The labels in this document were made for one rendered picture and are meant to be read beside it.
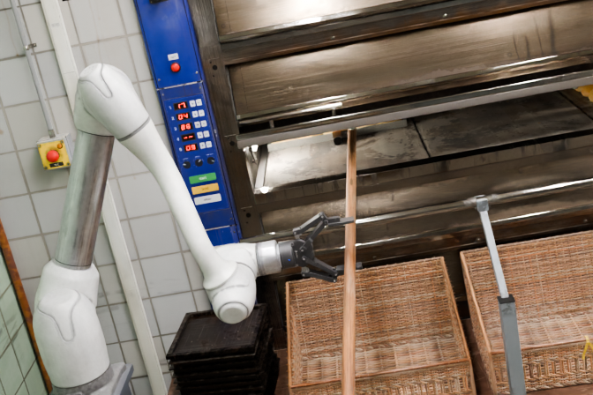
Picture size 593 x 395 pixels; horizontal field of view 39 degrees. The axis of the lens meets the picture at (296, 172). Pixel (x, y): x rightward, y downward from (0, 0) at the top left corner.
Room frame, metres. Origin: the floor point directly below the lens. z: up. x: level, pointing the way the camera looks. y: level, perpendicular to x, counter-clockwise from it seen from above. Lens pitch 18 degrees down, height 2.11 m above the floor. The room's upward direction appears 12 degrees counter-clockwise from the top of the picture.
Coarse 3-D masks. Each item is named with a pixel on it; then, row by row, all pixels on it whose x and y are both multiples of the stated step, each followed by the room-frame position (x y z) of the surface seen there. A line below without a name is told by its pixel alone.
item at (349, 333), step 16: (352, 144) 2.72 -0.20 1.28; (352, 160) 2.60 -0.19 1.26; (352, 176) 2.50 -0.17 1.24; (352, 192) 2.41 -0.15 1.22; (352, 208) 2.32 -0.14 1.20; (352, 224) 2.24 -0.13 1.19; (352, 240) 2.16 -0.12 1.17; (352, 256) 2.09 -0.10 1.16; (352, 272) 2.02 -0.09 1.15; (352, 288) 1.95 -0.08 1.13; (352, 304) 1.89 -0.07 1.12; (352, 320) 1.83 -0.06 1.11; (352, 336) 1.78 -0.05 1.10; (352, 352) 1.72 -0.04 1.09; (352, 368) 1.67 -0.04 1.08; (352, 384) 1.62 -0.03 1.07
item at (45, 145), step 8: (56, 136) 2.72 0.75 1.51; (64, 136) 2.69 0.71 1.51; (40, 144) 2.68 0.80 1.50; (48, 144) 2.67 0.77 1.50; (56, 144) 2.67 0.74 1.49; (64, 144) 2.67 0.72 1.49; (72, 144) 2.73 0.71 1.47; (40, 152) 2.68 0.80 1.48; (64, 152) 2.67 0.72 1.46; (72, 152) 2.71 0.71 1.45; (48, 160) 2.68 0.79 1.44; (64, 160) 2.67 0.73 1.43; (48, 168) 2.68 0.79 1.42; (56, 168) 2.68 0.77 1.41
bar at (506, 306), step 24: (504, 192) 2.28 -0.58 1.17; (528, 192) 2.26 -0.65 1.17; (552, 192) 2.26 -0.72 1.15; (384, 216) 2.30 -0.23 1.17; (408, 216) 2.29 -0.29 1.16; (480, 216) 2.27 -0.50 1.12; (240, 240) 2.34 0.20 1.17; (264, 240) 2.32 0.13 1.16; (504, 288) 2.09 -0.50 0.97; (504, 312) 2.05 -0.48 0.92; (504, 336) 2.05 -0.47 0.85
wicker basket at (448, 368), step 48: (288, 288) 2.63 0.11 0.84; (336, 288) 2.64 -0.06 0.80; (384, 288) 2.62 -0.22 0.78; (432, 288) 2.60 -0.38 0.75; (288, 336) 2.41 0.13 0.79; (336, 336) 2.60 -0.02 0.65; (432, 336) 2.56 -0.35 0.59; (288, 384) 2.22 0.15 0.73; (336, 384) 2.19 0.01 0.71; (384, 384) 2.18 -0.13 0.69; (432, 384) 2.17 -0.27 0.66
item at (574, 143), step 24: (528, 144) 2.64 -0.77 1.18; (552, 144) 2.62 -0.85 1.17; (576, 144) 2.62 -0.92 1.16; (384, 168) 2.69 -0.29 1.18; (408, 168) 2.66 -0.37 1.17; (432, 168) 2.65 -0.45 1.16; (456, 168) 2.65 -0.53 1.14; (264, 192) 2.70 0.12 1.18; (288, 192) 2.69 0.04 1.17; (312, 192) 2.68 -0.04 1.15
